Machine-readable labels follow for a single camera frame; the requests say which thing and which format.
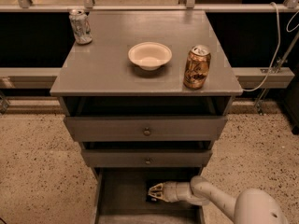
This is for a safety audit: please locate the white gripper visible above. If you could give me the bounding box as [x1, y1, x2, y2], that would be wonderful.
[148, 181, 191, 203]

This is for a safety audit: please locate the black rxbar chocolate bar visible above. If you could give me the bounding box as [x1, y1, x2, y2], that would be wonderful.
[146, 179, 160, 203]

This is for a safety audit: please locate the orange soda can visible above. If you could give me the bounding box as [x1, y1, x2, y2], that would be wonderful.
[183, 45, 211, 90]

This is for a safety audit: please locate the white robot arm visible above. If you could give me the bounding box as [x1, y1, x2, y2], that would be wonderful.
[148, 175, 289, 224]

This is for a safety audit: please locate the grey bottom drawer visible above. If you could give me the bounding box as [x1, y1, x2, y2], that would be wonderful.
[91, 168, 206, 224]

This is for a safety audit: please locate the grey drawer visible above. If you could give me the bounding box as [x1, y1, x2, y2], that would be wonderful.
[81, 149, 212, 168]
[64, 116, 227, 142]
[91, 168, 206, 224]

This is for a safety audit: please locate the round top drawer knob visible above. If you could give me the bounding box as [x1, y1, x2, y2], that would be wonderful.
[143, 128, 151, 136]

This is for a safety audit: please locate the grey drawer cabinet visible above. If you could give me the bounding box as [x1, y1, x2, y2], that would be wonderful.
[50, 9, 244, 224]

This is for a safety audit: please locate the grey middle drawer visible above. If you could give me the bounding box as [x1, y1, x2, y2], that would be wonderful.
[81, 149, 212, 168]

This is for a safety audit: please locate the grey top drawer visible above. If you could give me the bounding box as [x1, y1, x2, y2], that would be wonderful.
[64, 116, 227, 142]

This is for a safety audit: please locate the white paper bowl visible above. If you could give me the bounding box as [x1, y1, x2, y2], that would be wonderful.
[128, 42, 172, 71]

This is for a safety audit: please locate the white green soda can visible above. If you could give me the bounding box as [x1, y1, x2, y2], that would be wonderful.
[69, 9, 93, 45]

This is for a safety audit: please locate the white cable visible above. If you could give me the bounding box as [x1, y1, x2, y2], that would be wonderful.
[242, 1, 282, 93]

